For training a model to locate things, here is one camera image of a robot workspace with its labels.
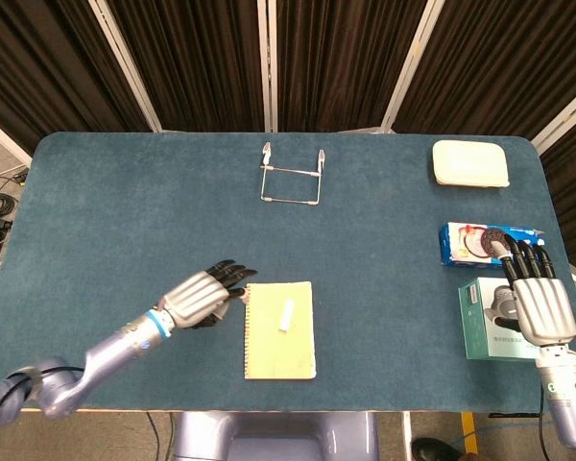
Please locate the yellow spiral notebook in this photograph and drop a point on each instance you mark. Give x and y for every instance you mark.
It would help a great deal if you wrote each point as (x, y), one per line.
(273, 350)

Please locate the white eraser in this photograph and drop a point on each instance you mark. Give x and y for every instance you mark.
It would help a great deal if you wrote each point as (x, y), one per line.
(286, 314)

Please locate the lavender robot base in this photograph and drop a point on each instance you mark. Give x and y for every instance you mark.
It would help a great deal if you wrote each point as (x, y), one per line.
(269, 437)

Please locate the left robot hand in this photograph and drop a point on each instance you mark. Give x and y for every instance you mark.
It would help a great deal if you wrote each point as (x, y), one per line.
(197, 300)

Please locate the white partition frame post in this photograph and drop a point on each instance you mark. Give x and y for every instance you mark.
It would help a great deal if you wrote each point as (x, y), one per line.
(125, 62)
(413, 62)
(561, 117)
(267, 62)
(5, 139)

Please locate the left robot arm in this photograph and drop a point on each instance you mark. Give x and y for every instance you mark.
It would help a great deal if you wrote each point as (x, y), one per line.
(115, 343)

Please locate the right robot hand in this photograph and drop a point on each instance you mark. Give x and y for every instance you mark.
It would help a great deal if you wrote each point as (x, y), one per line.
(542, 307)

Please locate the black shoe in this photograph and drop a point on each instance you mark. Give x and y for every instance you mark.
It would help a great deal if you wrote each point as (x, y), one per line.
(432, 451)

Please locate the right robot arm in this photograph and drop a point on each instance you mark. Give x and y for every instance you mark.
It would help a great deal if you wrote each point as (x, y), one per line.
(566, 394)

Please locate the green white massager box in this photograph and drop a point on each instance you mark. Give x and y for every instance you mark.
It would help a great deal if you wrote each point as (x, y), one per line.
(480, 331)

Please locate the blue cookie box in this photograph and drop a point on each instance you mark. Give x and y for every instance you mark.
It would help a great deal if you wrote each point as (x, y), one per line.
(461, 245)

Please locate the blue table cloth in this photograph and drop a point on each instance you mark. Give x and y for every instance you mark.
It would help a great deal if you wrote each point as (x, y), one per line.
(125, 216)

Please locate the yellow floor tape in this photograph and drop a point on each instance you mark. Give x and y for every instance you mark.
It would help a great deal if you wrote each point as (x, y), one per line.
(470, 432)

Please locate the black curtain panel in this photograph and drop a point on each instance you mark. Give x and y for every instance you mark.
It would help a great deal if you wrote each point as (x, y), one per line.
(341, 62)
(53, 62)
(197, 62)
(499, 62)
(571, 192)

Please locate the cream plastic lidded container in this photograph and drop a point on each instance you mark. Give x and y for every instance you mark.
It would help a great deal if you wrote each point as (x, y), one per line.
(470, 163)

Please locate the white table leg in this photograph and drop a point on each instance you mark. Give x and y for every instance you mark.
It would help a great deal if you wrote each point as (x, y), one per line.
(406, 437)

